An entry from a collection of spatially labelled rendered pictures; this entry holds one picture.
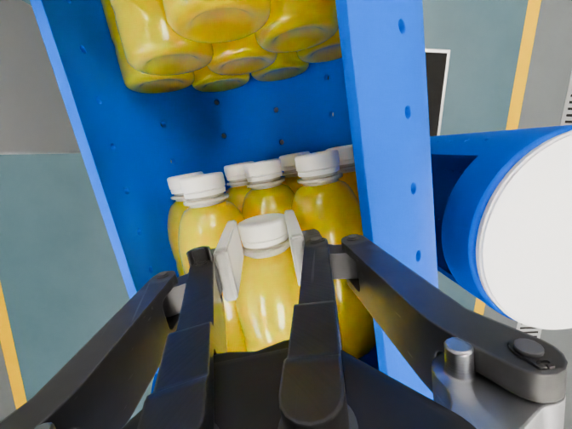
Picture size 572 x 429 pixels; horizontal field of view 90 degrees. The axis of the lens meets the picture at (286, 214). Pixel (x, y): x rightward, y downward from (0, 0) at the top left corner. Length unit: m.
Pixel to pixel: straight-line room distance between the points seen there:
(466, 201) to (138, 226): 0.41
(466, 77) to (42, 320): 2.36
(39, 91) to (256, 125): 0.54
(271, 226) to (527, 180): 0.34
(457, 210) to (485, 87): 1.30
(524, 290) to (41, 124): 0.91
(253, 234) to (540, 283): 0.41
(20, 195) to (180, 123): 1.42
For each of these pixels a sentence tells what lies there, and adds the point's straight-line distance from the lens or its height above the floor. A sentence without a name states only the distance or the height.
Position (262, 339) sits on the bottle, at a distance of 0.23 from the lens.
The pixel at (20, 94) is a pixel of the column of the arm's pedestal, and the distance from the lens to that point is 0.79.
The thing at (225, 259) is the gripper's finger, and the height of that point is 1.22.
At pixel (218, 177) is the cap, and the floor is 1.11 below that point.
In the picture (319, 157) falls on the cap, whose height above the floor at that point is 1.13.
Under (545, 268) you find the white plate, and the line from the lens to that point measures 0.52.
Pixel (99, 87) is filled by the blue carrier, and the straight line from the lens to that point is 0.34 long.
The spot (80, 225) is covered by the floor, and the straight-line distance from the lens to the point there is 1.65.
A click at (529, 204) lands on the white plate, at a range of 0.47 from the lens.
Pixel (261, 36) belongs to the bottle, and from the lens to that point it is 0.26.
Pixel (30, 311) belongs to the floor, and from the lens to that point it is 1.95.
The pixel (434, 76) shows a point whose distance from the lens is 1.43.
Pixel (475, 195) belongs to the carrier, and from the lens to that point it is 0.46.
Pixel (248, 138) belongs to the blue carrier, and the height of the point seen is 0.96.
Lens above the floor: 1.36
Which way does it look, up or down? 77 degrees down
